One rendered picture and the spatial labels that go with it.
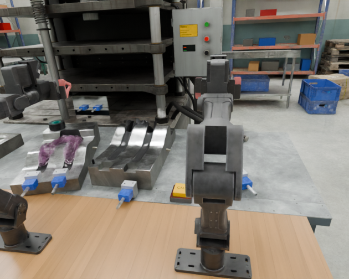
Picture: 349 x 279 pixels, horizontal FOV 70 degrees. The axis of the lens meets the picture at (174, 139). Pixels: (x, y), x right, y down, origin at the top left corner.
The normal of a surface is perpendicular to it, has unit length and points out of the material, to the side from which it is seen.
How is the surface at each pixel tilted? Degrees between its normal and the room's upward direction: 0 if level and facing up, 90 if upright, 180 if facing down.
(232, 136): 64
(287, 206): 0
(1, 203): 82
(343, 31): 90
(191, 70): 90
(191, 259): 0
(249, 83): 93
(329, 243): 0
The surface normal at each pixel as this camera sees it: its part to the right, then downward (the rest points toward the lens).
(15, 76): 0.99, 0.03
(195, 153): -0.18, -0.02
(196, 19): -0.19, 0.42
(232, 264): -0.05, -0.91
